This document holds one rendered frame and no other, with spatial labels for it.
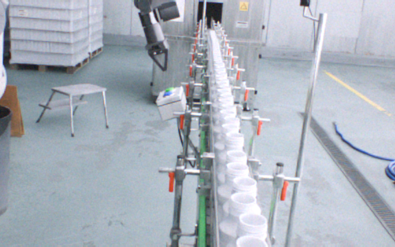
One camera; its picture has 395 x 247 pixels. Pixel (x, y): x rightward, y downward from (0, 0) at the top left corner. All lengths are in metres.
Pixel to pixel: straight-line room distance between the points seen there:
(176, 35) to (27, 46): 2.89
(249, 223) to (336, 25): 11.00
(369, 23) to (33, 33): 7.76
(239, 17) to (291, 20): 5.77
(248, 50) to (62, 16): 3.17
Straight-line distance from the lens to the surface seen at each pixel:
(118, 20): 11.28
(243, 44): 5.58
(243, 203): 0.66
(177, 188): 0.95
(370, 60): 11.88
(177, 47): 5.61
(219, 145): 0.97
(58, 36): 7.49
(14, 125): 4.46
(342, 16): 11.57
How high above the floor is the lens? 1.44
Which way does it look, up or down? 16 degrees down
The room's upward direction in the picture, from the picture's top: 5 degrees clockwise
